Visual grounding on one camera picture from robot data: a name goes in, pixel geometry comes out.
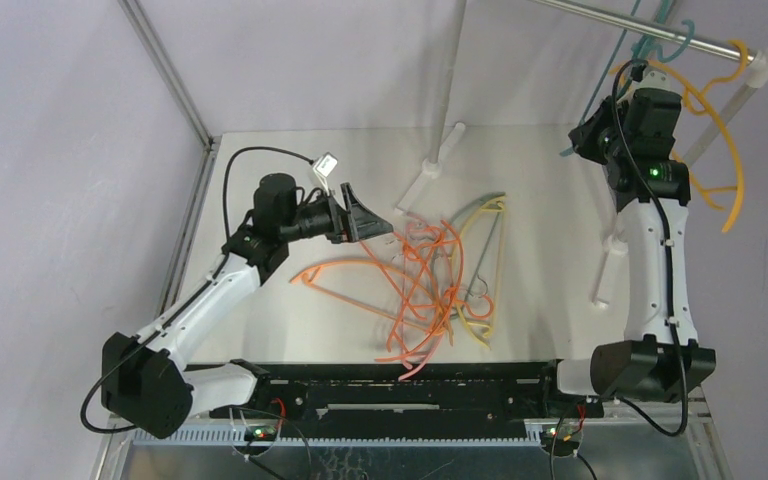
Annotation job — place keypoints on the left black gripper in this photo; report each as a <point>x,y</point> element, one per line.
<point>368,225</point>

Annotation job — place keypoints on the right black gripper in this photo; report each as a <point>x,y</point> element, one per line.
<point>586,137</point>

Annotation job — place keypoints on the yellow-orange plastic hanger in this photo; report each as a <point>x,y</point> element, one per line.
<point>695,101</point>

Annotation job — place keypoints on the orange plastic hanger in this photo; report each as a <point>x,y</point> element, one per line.
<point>417,265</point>

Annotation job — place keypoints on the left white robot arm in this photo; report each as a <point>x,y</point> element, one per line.
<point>145,377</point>

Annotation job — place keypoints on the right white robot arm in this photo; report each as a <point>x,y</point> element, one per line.
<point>660,358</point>

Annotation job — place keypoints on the clothes rack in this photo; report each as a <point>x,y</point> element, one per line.
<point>658,40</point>

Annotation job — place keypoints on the pink hanger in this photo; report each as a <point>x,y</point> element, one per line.
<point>434,351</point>

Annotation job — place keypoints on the pale yellow hanger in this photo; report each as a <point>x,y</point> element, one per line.
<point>485,283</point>

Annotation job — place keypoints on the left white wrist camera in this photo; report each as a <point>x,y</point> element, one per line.
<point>321,169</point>

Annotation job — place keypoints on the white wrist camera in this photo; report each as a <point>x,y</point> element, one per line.
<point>648,77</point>
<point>321,169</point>

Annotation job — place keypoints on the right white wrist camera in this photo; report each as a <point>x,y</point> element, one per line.
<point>648,77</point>

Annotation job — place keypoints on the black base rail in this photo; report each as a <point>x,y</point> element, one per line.
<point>511,390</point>

